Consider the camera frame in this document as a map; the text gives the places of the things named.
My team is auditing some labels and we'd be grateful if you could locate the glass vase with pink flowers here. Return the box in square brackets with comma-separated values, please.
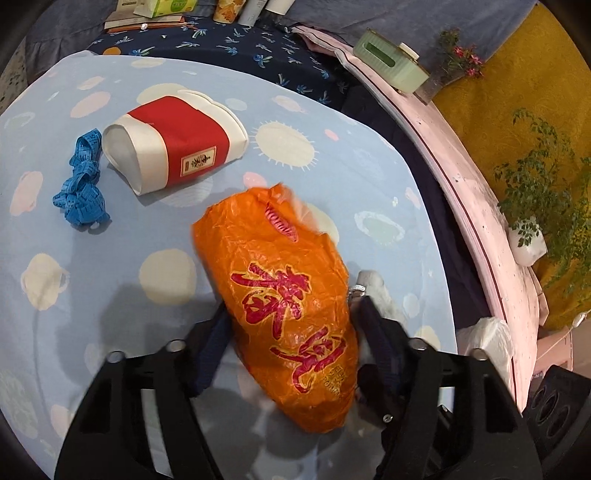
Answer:
[417, 28, 486, 103]

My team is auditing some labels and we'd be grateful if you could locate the pink cloth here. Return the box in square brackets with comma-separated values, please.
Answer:
[290, 25, 551, 417]

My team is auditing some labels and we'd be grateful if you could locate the blue measuring tape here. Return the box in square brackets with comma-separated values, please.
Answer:
[51, 128, 112, 230]

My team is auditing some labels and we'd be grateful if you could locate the yellow backdrop cloth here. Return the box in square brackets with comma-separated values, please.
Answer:
[433, 4, 591, 331]

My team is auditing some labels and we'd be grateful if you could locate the blue backdrop cloth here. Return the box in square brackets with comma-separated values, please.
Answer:
[25, 0, 539, 77]

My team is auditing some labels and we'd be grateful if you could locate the red and white paper box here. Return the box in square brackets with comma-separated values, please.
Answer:
[101, 89, 250, 197]

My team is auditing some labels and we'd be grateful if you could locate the orange patterned can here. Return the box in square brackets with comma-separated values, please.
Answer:
[212, 0, 243, 23]

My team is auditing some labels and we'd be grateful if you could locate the orange plastic bag red print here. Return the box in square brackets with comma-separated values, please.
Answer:
[191, 182, 362, 435]

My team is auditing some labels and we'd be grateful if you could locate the crumpled white tissue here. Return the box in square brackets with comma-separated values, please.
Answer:
[352, 270, 408, 325]

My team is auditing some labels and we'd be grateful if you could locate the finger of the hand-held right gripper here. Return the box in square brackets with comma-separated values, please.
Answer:
[357, 364, 406, 428]

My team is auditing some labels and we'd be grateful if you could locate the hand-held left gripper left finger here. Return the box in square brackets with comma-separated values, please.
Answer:
[54, 305, 232, 480]

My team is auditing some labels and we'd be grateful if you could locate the pale green tissue box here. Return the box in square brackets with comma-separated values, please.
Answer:
[353, 28, 430, 96]

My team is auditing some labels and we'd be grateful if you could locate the navy printed cloth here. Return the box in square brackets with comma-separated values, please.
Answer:
[87, 14, 352, 110]

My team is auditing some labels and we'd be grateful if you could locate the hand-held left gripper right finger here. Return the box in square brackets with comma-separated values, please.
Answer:
[355, 295, 544, 480]

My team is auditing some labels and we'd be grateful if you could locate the trash bin with white liner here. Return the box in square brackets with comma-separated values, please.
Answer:
[456, 316, 514, 385]

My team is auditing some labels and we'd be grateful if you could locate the green tissue pack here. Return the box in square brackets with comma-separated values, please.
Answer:
[133, 0, 197, 18]

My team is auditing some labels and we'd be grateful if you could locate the green plant in white pot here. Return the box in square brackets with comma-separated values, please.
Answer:
[493, 108, 591, 297]

